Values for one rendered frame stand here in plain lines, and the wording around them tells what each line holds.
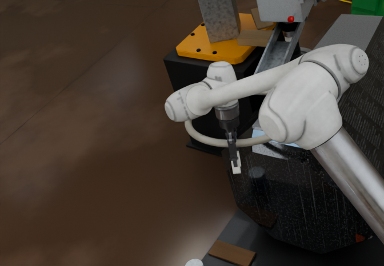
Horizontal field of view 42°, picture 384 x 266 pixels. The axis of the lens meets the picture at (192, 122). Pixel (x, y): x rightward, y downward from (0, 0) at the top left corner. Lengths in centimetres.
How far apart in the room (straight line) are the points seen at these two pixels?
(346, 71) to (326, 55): 7
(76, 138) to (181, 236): 147
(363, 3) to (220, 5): 145
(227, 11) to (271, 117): 186
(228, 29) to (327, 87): 186
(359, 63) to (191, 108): 61
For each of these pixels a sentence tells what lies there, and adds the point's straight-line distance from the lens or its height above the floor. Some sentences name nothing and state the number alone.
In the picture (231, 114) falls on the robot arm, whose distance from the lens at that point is 183.
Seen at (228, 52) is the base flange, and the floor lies 78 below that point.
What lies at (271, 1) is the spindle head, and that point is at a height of 122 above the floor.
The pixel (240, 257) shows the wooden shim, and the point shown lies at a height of 3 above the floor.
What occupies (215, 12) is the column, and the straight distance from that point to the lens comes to 302.
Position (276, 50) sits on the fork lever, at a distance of 251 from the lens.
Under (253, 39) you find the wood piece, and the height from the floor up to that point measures 83.
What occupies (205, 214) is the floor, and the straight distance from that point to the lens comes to 313.
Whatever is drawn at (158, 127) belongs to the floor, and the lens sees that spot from 390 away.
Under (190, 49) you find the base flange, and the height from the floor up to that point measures 78.
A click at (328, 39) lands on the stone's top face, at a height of 80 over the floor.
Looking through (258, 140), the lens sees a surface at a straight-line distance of 191.
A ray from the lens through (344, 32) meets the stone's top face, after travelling 292.
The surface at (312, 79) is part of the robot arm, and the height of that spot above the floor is 158.
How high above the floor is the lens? 230
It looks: 37 degrees down
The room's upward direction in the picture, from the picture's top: 18 degrees counter-clockwise
